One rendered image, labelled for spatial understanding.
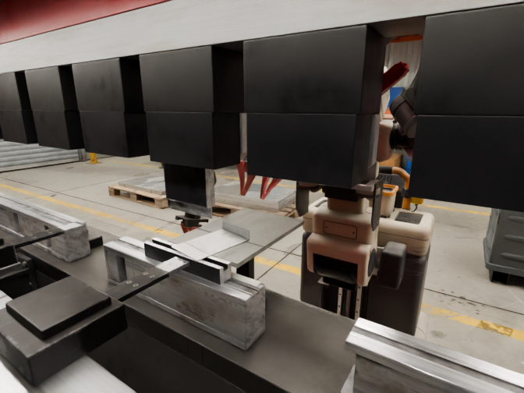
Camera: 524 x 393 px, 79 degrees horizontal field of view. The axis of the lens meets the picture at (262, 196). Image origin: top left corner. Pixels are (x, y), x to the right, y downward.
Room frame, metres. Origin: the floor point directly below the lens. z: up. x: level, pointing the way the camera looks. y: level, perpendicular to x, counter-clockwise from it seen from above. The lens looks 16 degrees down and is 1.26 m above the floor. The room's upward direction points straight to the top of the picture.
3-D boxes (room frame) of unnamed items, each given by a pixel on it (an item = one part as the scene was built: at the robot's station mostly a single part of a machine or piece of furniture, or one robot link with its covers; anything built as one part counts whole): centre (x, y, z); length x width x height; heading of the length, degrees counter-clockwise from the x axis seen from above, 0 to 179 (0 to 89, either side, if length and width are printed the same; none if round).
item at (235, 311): (0.57, 0.17, 0.92); 0.39 x 0.06 x 0.10; 57
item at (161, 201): (4.56, 1.55, 0.07); 1.20 x 0.80 x 0.14; 56
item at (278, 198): (3.85, 0.11, 0.20); 1.01 x 0.63 x 0.12; 61
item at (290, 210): (3.84, 0.11, 0.07); 1.20 x 0.81 x 0.14; 61
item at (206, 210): (0.54, 0.13, 1.13); 0.10 x 0.02 x 0.10; 57
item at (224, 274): (0.55, 0.15, 0.99); 0.20 x 0.03 x 0.03; 57
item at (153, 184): (4.56, 1.55, 0.17); 0.99 x 0.63 x 0.05; 56
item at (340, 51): (0.42, -0.06, 1.26); 0.15 x 0.09 x 0.17; 57
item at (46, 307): (0.40, 0.21, 1.01); 0.26 x 0.12 x 0.05; 147
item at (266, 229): (0.66, 0.05, 1.00); 0.26 x 0.18 x 0.01; 147
